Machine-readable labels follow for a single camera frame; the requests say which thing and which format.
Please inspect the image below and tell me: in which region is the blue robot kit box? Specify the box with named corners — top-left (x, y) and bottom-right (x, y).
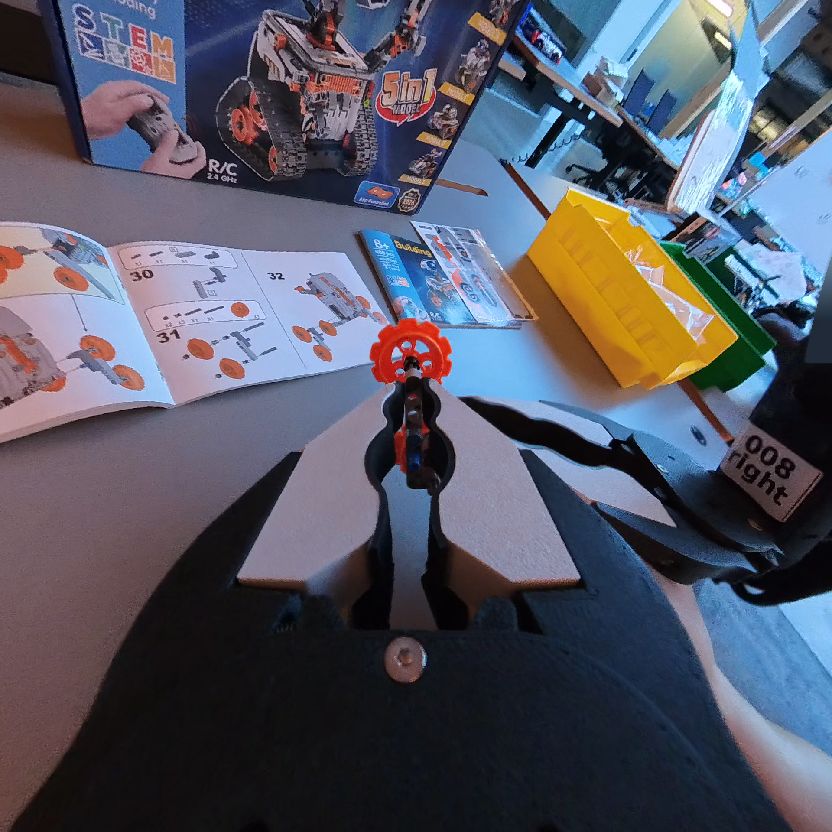
top-left (39, 0), bottom-right (529, 217)

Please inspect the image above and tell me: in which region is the white leaning board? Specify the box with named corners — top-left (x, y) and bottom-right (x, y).
top-left (668, 68), bottom-right (763, 214)

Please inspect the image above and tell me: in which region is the white instruction booklet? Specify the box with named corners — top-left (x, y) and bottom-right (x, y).
top-left (0, 222), bottom-right (392, 445)

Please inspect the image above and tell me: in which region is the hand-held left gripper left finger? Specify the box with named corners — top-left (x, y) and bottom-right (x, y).
top-left (237, 383), bottom-right (399, 630)

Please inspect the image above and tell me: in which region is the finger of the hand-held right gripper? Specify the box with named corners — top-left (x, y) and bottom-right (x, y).
top-left (461, 395), bottom-right (630, 470)
top-left (538, 448), bottom-right (678, 529)

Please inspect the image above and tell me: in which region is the long work table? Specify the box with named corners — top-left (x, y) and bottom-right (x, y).
top-left (507, 32), bottom-right (690, 202)

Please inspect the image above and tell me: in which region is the blue booklet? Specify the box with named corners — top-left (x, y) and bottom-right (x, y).
top-left (357, 227), bottom-right (480, 328)

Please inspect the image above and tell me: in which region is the grey desk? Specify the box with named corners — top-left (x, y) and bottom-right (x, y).
top-left (0, 75), bottom-right (781, 800)

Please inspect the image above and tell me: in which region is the person's right forearm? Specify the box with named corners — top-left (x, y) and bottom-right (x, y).
top-left (650, 562), bottom-right (832, 832)

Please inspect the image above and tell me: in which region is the sticker sheet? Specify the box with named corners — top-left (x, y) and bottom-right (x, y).
top-left (409, 221), bottom-right (540, 325)

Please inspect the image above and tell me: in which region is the green storage bin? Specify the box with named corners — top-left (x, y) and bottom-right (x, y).
top-left (658, 240), bottom-right (779, 393)

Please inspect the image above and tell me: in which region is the clear plastic bag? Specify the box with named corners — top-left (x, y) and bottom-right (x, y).
top-left (619, 242), bottom-right (717, 340)

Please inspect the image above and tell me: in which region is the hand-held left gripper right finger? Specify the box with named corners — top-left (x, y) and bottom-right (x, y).
top-left (424, 380), bottom-right (581, 630)

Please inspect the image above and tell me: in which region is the yellow storage bin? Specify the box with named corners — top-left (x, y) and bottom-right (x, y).
top-left (525, 187), bottom-right (740, 391)

